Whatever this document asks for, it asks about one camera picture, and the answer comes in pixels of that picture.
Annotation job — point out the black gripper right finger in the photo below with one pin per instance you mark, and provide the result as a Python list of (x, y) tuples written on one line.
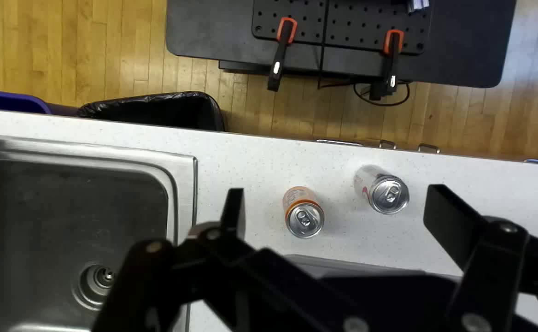
[(499, 261)]

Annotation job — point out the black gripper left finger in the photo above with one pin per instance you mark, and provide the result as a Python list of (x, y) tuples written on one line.
[(215, 267)]

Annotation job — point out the orange soda can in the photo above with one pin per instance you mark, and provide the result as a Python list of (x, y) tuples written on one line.
[(303, 213)]

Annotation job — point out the silver soda can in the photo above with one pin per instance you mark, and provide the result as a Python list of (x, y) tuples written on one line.
[(383, 191)]

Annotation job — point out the stainless steel sink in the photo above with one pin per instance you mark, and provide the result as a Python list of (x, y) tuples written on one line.
[(69, 215)]

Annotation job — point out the black pegboard cart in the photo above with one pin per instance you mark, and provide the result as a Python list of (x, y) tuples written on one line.
[(449, 42)]

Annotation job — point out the orange black clamp right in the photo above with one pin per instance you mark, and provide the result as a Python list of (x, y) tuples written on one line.
[(392, 51)]

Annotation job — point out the orange black clamp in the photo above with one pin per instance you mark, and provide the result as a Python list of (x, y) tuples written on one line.
[(392, 51), (287, 34)]

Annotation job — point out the orange black clamp left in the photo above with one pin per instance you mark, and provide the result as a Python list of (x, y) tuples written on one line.
[(287, 34)]

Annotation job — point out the blue bin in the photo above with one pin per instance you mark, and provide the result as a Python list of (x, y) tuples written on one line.
[(23, 104)]

